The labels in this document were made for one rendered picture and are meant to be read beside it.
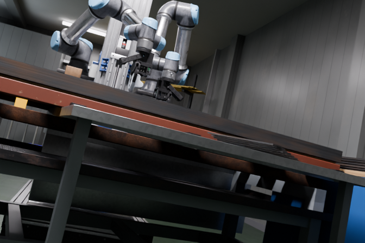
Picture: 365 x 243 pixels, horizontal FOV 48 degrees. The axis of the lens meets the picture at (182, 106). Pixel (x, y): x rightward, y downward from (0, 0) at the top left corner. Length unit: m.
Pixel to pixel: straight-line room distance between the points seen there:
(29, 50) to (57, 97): 8.37
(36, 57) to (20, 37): 0.54
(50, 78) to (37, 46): 8.36
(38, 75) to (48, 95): 0.08
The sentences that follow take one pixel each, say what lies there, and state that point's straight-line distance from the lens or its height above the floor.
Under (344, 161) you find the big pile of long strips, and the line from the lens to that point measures 2.10.
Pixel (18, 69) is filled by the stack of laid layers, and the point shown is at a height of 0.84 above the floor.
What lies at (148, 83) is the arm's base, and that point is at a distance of 2.67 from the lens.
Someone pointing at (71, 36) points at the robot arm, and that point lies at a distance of 2.53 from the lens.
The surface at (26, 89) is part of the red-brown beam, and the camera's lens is 1.46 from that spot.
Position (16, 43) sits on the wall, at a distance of 9.88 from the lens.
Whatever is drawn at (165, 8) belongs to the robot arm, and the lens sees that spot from 2.53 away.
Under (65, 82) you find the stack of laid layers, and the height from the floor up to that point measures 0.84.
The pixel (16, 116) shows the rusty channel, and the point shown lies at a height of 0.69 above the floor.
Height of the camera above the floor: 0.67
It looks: 7 degrees up
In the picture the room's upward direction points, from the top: 13 degrees clockwise
